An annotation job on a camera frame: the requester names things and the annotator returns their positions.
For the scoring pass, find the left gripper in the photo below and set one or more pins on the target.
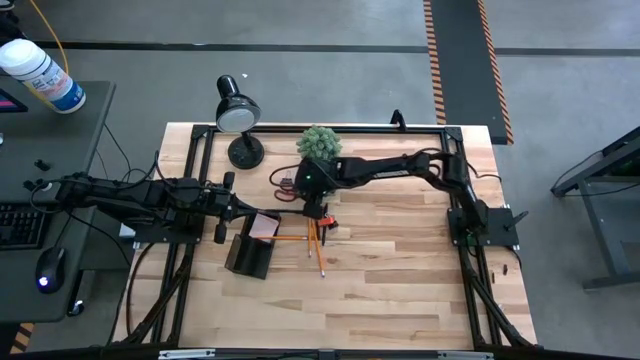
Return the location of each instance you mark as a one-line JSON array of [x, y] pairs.
[[225, 207]]

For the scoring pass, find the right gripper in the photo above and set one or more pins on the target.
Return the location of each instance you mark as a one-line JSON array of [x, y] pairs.
[[315, 180]]

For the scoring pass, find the orange eraser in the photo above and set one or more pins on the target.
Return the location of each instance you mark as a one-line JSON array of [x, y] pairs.
[[326, 220]]

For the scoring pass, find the black pen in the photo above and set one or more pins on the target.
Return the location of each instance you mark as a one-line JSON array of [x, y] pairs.
[[324, 235]]

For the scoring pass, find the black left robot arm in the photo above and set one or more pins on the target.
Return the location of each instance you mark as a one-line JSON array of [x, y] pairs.
[[125, 197]]

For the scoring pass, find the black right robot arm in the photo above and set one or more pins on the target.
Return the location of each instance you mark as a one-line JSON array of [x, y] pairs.
[[390, 172]]

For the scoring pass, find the black mesh desk organizer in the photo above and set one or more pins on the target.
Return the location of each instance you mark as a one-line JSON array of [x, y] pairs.
[[247, 260]]

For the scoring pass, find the pink sticky note pad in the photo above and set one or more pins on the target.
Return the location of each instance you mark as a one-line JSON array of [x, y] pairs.
[[264, 227]]

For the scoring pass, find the potted green succulent plant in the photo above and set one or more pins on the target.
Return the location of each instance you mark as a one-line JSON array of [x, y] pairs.
[[320, 142]]

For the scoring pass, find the black desk lamp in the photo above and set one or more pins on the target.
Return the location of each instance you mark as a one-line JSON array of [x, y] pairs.
[[239, 117]]

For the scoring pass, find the black computer mouse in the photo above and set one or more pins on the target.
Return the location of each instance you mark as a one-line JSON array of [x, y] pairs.
[[50, 267]]

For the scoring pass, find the dark grey side desk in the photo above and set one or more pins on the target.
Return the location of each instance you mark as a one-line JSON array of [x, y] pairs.
[[50, 140]]

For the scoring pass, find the small black desk knob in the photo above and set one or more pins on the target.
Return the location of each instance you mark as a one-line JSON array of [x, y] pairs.
[[42, 164], [37, 185]]

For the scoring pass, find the black floor mat striped edges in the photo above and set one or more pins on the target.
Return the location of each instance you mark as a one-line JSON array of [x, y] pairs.
[[465, 60]]

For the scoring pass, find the black keyboard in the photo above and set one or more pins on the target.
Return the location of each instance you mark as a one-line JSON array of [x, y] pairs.
[[20, 225]]

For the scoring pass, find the white wipes canister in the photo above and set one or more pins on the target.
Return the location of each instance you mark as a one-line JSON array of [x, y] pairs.
[[40, 75]]

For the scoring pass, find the tablet screen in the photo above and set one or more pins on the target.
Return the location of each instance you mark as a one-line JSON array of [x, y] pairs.
[[10, 102]]

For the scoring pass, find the dark metal table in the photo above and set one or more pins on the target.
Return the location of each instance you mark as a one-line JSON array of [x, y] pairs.
[[615, 160]]

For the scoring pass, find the black aluminium table frame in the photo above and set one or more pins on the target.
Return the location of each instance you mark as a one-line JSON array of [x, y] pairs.
[[360, 129]]

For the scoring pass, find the black curved frame bracket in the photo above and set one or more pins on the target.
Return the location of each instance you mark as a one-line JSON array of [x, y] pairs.
[[398, 120]]

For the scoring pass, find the silver frame bracket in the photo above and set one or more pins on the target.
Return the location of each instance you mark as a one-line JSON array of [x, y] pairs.
[[465, 355], [187, 354]]

